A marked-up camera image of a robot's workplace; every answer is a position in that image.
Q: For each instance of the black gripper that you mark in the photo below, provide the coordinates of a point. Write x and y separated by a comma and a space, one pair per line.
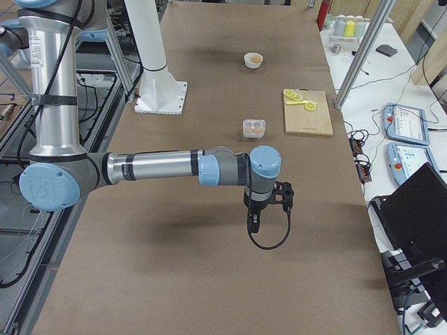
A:
258, 207

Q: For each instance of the clear plastic egg box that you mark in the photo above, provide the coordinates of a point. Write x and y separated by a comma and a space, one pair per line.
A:
253, 128

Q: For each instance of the white bowl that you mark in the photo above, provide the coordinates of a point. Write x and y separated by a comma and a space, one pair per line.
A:
248, 63

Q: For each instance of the brown egg from bowl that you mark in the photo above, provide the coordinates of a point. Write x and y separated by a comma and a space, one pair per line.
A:
256, 59

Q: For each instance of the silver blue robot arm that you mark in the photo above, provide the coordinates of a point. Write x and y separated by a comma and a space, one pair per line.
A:
14, 37
61, 171

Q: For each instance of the wooden cutting board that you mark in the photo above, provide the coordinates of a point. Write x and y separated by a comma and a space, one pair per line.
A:
298, 120

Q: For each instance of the yellow plastic knife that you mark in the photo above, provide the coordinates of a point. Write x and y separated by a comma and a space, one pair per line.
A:
292, 102

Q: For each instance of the lemon slice on knife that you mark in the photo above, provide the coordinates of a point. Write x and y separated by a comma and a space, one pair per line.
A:
310, 105

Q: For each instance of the blue teach pendant near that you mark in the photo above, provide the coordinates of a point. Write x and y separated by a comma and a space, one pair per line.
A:
405, 159

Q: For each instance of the blue teach pendant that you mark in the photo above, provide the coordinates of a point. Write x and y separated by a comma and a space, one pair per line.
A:
406, 124
405, 159

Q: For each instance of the blue teach pendant far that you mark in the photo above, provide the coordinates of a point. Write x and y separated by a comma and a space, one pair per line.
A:
406, 124

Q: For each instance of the small metal cup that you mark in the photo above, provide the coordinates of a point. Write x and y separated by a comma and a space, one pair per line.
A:
336, 48

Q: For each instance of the yellow cup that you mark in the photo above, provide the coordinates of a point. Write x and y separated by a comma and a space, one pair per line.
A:
350, 28

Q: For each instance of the grey cup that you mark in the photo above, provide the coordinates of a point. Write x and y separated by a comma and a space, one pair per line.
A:
339, 27

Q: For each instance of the black square pad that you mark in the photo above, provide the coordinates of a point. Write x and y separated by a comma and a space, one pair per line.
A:
386, 50

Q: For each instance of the light blue cup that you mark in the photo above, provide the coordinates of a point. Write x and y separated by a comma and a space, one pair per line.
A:
360, 27

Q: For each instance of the red bottle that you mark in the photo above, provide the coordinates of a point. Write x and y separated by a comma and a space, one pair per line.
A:
322, 13

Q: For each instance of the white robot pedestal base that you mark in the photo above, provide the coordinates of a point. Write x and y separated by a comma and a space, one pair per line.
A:
159, 92

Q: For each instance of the aluminium frame post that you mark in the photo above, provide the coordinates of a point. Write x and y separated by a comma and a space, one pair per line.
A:
365, 47

